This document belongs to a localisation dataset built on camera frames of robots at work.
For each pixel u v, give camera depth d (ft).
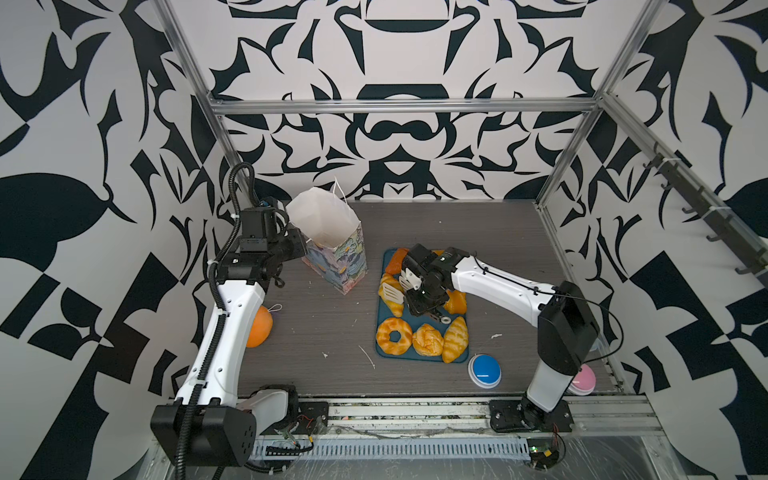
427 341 2.71
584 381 2.56
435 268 2.03
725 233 1.78
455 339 2.72
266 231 1.83
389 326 2.85
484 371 2.65
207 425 1.20
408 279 2.58
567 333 1.51
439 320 2.43
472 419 2.49
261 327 2.74
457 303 2.93
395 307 2.94
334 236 3.30
